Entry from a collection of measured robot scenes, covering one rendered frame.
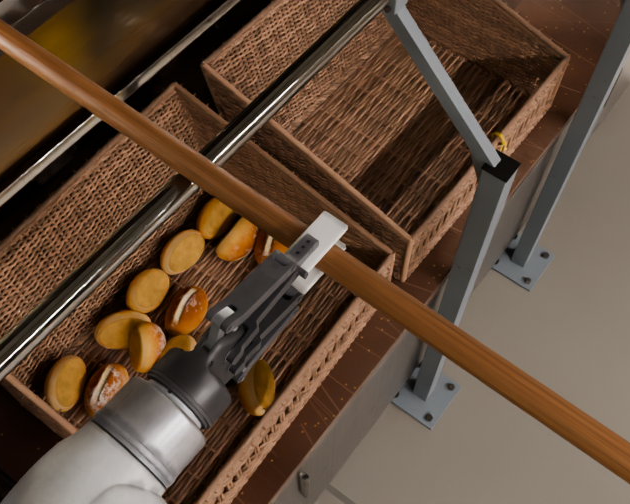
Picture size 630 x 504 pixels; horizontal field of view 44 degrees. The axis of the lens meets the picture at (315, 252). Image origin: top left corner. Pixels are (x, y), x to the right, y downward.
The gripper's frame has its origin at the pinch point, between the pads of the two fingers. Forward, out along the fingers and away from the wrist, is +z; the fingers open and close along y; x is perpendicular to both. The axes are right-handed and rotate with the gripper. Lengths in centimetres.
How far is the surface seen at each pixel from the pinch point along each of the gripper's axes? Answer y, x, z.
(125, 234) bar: 2.2, -17.6, -9.7
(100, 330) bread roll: 55, -39, -10
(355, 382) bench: 62, 0, 12
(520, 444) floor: 119, 29, 44
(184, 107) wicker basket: 39, -51, 27
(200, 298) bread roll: 56, -30, 6
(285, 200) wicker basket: 50, -29, 28
